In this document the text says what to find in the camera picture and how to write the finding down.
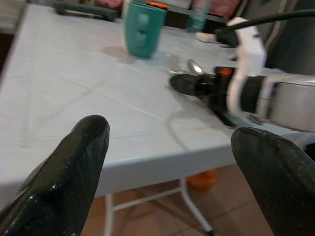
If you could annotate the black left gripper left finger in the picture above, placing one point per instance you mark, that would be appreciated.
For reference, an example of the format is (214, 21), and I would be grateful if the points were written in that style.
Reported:
(66, 177)

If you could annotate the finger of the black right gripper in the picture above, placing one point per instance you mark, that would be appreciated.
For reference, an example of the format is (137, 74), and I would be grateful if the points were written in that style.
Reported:
(183, 83)

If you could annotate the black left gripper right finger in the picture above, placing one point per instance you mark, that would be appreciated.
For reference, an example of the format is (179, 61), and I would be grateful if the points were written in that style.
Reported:
(273, 172)

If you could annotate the silver metal spoon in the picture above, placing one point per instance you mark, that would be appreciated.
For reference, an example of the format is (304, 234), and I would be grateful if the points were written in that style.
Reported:
(194, 66)

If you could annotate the teal ceramic mug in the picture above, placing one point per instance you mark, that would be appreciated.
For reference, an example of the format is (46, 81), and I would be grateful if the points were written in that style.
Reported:
(144, 29)

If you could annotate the clear plastic water bottle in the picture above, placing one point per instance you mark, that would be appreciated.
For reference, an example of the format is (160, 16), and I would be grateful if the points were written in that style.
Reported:
(198, 16)

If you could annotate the orange object under table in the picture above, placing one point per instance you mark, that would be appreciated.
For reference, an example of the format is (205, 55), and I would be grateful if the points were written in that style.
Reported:
(202, 179)

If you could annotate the pink cushion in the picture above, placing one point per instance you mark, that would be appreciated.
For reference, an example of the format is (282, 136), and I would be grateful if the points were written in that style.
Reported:
(224, 7)

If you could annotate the grey chair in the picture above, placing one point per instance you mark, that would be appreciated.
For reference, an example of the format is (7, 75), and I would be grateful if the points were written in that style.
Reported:
(292, 37)

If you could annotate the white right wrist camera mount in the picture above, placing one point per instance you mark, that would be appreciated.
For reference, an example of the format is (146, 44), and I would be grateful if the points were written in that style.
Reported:
(243, 68)

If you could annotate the white folding table leg frame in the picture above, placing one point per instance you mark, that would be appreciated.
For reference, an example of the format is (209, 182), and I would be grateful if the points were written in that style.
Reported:
(189, 201)

